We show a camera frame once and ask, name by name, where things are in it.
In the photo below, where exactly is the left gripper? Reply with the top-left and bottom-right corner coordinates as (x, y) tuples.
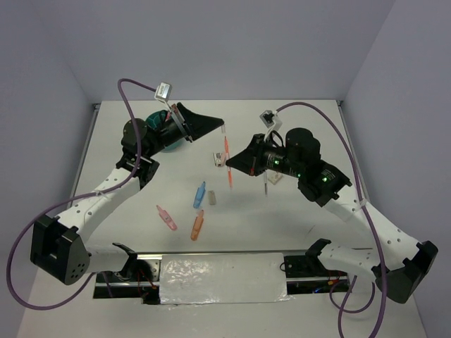
(144, 103), (223, 158)

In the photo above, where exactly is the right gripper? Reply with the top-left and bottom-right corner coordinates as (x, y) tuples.
(226, 133), (303, 177)

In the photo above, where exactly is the orange slim highlighter pen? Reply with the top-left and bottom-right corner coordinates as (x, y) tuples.
(223, 137), (235, 190)

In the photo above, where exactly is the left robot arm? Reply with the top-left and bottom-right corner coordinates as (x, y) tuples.
(30, 103), (224, 285)

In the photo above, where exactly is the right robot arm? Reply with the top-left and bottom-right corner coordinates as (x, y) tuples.
(225, 127), (438, 303)

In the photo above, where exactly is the pink grey mini stapler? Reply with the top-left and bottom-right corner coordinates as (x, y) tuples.
(213, 152), (226, 168)

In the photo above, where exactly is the teal round organizer container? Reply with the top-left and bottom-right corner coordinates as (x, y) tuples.
(146, 110), (182, 153)

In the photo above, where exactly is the grey eraser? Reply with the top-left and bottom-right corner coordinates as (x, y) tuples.
(208, 190), (216, 205)

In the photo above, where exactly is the blue stubby highlighter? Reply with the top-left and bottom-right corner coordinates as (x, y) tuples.
(193, 182), (206, 209)

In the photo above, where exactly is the orange stubby highlighter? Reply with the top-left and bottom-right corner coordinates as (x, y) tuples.
(190, 210), (204, 241)

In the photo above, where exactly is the pink stubby highlighter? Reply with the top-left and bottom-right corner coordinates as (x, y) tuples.
(156, 205), (178, 231)

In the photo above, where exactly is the silver foil sheet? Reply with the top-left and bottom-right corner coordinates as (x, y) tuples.
(159, 253), (290, 305)

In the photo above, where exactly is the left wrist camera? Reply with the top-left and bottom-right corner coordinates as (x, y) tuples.
(154, 82), (172, 106)

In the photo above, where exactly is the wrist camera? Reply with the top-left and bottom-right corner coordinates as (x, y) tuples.
(259, 110), (282, 137)
(154, 82), (172, 106)

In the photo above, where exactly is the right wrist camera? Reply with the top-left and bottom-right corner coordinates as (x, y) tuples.
(259, 110), (282, 137)

